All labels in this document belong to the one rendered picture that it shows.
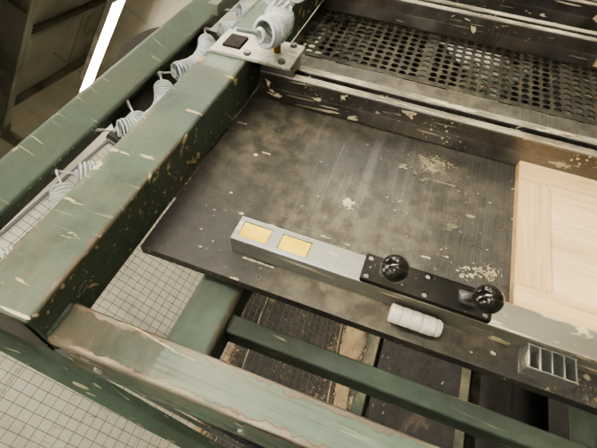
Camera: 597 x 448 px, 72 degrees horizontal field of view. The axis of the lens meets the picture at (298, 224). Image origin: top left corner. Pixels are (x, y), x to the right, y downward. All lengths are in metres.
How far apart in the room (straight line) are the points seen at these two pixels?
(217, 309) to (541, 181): 0.68
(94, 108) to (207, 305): 0.81
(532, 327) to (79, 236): 0.67
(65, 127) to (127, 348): 0.82
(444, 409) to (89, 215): 0.61
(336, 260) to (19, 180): 0.84
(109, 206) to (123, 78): 0.81
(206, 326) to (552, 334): 0.52
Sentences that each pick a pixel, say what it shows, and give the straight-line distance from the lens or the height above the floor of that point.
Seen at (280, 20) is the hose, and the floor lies 1.86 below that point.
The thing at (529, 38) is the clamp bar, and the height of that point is 1.31.
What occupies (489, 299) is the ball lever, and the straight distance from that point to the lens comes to 0.56.
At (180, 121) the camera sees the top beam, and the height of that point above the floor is 1.89.
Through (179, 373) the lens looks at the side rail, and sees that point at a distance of 0.59.
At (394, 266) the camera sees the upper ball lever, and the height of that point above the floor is 1.55.
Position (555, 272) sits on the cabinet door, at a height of 1.24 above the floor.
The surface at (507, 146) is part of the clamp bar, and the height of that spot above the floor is 1.35.
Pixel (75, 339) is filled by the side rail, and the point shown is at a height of 1.81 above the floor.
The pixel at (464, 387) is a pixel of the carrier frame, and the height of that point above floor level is 0.18.
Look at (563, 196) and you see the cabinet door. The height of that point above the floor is 1.23.
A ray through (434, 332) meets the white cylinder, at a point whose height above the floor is 1.40.
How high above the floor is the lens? 1.82
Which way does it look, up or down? 16 degrees down
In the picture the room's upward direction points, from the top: 53 degrees counter-clockwise
